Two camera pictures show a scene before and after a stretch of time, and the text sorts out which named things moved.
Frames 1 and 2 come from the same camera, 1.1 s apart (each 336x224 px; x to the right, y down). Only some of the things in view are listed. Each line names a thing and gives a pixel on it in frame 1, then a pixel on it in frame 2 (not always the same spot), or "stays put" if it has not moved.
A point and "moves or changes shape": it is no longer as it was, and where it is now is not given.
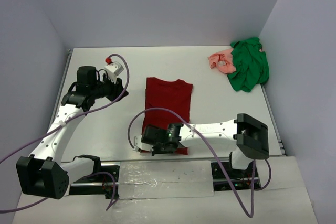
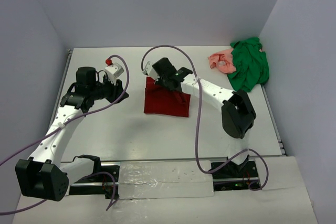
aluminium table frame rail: x=281 y=145 stays put
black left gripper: x=117 y=89 stays put
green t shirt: x=251 y=64 stays put
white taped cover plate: x=150 y=179 stays put
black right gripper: x=156 y=150 → x=159 y=81
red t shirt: x=175 y=95 moves or changes shape
